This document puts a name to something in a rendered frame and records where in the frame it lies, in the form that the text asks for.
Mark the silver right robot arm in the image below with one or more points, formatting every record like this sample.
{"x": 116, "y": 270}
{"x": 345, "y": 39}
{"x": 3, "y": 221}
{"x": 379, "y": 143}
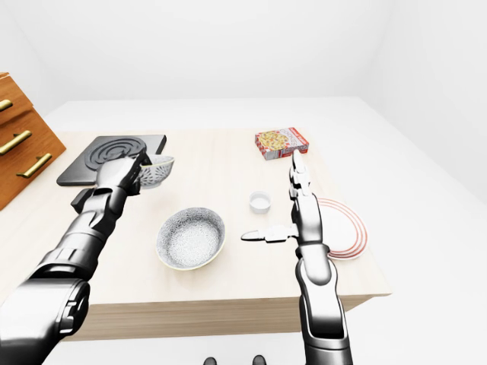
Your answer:
{"x": 321, "y": 304}

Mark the wooden cabinet drawer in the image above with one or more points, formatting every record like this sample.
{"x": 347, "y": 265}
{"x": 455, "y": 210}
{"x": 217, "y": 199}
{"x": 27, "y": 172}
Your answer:
{"x": 23, "y": 188}
{"x": 36, "y": 127}
{"x": 15, "y": 93}

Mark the small patterned grey bowl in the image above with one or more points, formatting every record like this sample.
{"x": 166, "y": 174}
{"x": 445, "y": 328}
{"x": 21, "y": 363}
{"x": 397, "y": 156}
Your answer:
{"x": 160, "y": 173}

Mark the large patterned grey bowl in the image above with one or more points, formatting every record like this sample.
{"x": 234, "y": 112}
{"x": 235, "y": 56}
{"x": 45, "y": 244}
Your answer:
{"x": 190, "y": 239}

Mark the small white round cup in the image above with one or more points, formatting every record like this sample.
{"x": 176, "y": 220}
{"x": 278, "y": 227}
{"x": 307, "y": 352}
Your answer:
{"x": 260, "y": 203}

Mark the flat dark stove plate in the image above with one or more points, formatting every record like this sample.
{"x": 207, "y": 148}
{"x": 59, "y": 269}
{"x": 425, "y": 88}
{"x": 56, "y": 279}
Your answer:
{"x": 114, "y": 148}

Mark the wooden cabinet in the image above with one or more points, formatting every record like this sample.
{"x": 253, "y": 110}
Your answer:
{"x": 45, "y": 148}

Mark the small dark rounded shape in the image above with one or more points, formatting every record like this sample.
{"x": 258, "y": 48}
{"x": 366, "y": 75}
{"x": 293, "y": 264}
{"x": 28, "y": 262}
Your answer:
{"x": 258, "y": 360}
{"x": 210, "y": 360}

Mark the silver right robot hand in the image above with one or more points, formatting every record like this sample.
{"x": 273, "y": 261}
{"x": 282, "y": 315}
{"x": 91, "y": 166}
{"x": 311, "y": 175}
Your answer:
{"x": 307, "y": 218}

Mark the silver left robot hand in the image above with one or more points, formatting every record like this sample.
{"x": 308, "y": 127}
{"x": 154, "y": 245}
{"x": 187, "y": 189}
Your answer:
{"x": 116, "y": 173}

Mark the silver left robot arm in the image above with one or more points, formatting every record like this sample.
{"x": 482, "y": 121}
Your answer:
{"x": 80, "y": 235}

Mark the red printed food box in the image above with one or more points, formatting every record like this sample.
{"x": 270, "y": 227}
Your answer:
{"x": 279, "y": 142}

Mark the white plate with red rings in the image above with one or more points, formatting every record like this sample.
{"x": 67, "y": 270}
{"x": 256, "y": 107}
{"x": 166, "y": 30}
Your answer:
{"x": 344, "y": 232}

